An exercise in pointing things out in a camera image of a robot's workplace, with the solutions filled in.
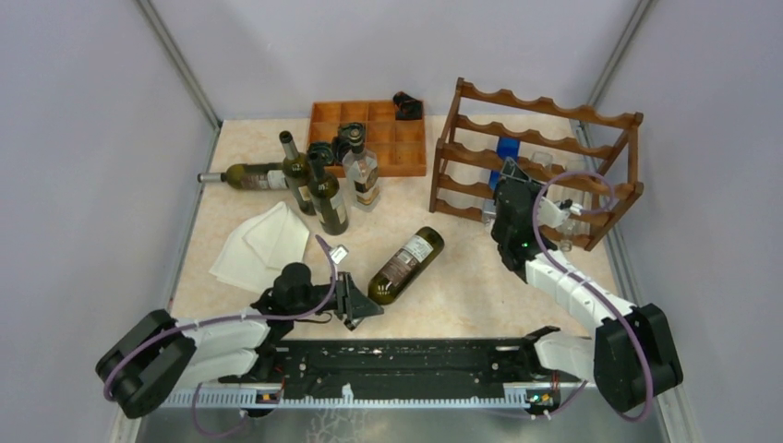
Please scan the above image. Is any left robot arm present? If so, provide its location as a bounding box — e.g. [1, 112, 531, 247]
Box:
[95, 262, 384, 418]

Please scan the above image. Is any green bottle front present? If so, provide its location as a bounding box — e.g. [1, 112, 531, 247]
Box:
[307, 152, 349, 236]

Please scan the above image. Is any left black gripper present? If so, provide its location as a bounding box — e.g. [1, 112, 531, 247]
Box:
[291, 270, 384, 320]

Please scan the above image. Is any wooden compartment tray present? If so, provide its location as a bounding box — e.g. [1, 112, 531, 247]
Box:
[306, 100, 428, 177]

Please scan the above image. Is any wooden wine rack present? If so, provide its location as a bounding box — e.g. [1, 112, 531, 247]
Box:
[428, 78, 644, 252]

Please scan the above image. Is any white cable duct strip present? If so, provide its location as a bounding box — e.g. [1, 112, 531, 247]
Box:
[161, 384, 559, 414]

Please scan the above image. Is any black part in tray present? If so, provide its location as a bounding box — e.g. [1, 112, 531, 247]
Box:
[331, 122, 366, 164]

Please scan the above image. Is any white folded cloth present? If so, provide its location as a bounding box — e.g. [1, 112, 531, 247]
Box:
[210, 201, 310, 293]

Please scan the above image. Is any blue square glass bottle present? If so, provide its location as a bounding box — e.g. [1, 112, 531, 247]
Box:
[482, 137, 520, 231]

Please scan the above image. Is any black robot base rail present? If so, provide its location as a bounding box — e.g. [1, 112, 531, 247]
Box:
[219, 338, 552, 401]

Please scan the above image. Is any small clear labelled bottle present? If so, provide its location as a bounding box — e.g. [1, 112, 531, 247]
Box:
[342, 143, 380, 212]

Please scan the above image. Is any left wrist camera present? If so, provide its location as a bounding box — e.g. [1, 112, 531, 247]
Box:
[329, 245, 349, 265]

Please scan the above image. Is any black part behind tray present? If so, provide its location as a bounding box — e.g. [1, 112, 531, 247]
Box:
[392, 91, 424, 121]

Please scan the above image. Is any clear glass bottle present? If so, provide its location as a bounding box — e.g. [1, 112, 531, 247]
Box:
[558, 159, 589, 253]
[530, 150, 554, 185]

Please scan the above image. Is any lying green wine bottle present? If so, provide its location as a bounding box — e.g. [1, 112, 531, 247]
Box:
[197, 162, 288, 191]

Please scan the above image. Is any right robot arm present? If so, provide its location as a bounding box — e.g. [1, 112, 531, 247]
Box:
[491, 158, 683, 422]

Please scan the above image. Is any clear glass bottle front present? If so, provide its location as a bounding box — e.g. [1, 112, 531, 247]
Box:
[530, 150, 554, 185]

